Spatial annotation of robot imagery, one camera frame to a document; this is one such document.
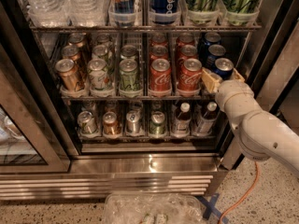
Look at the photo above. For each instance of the blue tape cross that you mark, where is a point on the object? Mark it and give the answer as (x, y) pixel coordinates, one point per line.
(211, 214)

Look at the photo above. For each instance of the white-green soda can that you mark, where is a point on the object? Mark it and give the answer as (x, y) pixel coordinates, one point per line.
(98, 74)
(104, 39)
(103, 52)

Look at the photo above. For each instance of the front gold soda can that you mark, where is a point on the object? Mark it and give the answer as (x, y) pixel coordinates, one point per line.
(70, 75)

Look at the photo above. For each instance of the front right coca-cola can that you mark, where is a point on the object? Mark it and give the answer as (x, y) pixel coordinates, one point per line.
(189, 75)

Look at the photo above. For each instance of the rear right coca-cola can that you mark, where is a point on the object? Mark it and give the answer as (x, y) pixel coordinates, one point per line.
(185, 39)

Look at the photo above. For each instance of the left green drink bottle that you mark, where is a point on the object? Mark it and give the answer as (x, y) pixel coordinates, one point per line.
(203, 0)

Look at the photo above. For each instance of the water bottle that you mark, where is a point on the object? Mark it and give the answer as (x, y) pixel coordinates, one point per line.
(88, 13)
(48, 13)

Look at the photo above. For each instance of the front left coca-cola can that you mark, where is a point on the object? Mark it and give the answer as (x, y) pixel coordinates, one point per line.
(160, 75)

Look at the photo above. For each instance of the right water bottle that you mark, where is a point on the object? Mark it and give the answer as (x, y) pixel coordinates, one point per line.
(88, 13)

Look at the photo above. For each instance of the right green drink bottle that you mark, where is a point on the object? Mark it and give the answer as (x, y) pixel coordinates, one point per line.
(241, 12)

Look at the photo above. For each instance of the bottom silver soda can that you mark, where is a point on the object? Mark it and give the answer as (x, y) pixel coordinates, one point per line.
(133, 121)

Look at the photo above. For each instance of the tall red bull can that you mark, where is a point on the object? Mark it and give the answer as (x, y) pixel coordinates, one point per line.
(122, 11)

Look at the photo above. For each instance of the bottom left silver-green can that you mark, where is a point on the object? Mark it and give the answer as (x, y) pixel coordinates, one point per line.
(86, 122)

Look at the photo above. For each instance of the glass fridge door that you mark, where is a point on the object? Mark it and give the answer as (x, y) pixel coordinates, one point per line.
(39, 151)

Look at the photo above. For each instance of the rear white-green soda can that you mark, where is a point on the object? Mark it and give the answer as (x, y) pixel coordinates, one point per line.
(104, 39)

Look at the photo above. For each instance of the rear gold soda can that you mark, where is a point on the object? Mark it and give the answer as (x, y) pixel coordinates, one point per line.
(81, 41)

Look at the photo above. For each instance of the gold soda can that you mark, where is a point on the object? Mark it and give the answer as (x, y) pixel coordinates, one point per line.
(70, 75)
(81, 41)
(73, 53)

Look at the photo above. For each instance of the tall pepsi can top shelf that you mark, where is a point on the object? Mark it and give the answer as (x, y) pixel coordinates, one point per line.
(164, 11)

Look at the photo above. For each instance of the front white-green soda can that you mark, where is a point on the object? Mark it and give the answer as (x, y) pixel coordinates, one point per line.
(98, 74)

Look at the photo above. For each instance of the middle left coca-cola can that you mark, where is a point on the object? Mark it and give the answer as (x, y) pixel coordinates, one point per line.
(158, 52)

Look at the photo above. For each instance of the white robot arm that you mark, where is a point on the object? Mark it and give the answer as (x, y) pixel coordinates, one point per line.
(259, 134)

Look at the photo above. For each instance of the middle gold soda can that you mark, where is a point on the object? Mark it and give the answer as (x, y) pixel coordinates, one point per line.
(73, 53)

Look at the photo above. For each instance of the brown juice bottle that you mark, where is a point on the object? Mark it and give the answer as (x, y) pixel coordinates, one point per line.
(182, 119)
(206, 118)

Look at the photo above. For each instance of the left water bottle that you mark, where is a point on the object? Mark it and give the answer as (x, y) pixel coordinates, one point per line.
(48, 13)

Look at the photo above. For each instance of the stainless steel fridge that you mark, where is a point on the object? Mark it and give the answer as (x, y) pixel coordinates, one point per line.
(101, 164)

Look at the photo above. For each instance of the left brown juice bottle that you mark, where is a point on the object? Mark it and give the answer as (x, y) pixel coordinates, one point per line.
(182, 119)

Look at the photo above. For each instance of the middle green soda can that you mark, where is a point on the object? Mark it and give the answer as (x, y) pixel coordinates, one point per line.
(129, 52)

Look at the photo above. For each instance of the clear plastic bin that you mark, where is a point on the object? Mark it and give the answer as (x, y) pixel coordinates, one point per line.
(152, 209)

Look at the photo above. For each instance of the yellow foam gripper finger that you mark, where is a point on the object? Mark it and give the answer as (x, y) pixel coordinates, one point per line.
(211, 80)
(236, 76)

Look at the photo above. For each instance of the bottom orange soda can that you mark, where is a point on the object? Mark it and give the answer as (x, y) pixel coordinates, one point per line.
(110, 123)

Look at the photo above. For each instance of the green drink bottle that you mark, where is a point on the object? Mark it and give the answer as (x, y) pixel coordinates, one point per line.
(241, 12)
(203, 0)

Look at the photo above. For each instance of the bottom green soda can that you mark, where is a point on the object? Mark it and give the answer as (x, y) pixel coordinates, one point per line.
(157, 123)

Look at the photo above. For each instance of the middle white-green soda can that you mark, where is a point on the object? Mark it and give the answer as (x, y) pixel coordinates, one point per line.
(103, 52)

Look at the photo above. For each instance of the green soda can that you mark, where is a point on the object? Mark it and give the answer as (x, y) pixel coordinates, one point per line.
(129, 75)
(157, 123)
(129, 52)

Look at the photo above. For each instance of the right brown juice bottle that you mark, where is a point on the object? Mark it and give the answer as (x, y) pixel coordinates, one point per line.
(206, 118)

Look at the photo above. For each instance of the coca-cola can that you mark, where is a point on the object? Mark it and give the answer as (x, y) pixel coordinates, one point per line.
(189, 75)
(158, 39)
(158, 52)
(185, 52)
(160, 75)
(185, 39)

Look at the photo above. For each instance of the front green soda can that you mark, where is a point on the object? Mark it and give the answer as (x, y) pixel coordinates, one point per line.
(129, 75)

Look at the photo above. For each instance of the blue pepsi can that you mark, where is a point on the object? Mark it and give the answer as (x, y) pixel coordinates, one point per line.
(207, 39)
(213, 53)
(223, 67)

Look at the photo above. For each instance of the middle right coca-cola can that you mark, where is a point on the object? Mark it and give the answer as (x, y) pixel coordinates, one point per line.
(185, 52)

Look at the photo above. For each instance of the rear left coca-cola can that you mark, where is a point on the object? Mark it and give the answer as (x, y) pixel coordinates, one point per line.
(158, 39)

